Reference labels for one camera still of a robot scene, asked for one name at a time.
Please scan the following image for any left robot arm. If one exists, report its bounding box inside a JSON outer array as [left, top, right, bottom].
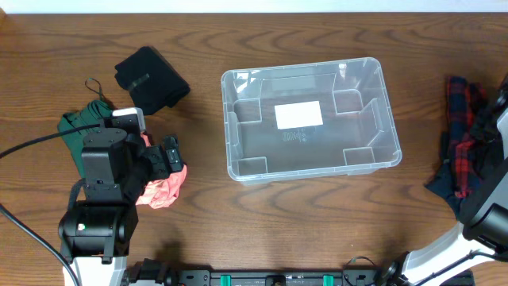
[[59, 128, 184, 285]]

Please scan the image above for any dark navy garment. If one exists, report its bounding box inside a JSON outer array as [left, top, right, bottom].
[[425, 111, 507, 218]]

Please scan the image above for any black folded garment with tape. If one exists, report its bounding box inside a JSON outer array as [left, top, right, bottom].
[[114, 46, 191, 115]]

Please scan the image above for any pink garment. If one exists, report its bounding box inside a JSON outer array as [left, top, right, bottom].
[[135, 133, 188, 210]]

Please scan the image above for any red plaid flannel shirt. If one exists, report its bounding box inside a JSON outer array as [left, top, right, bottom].
[[446, 76, 487, 199]]

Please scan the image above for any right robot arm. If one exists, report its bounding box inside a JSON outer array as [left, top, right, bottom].
[[376, 76, 507, 285]]

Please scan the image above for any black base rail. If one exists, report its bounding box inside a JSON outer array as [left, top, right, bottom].
[[120, 259, 394, 286]]

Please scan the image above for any clear plastic storage bin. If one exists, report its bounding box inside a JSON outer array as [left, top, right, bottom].
[[221, 57, 402, 185]]

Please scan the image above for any green folded garment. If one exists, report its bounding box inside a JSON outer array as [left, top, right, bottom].
[[57, 78, 113, 177]]

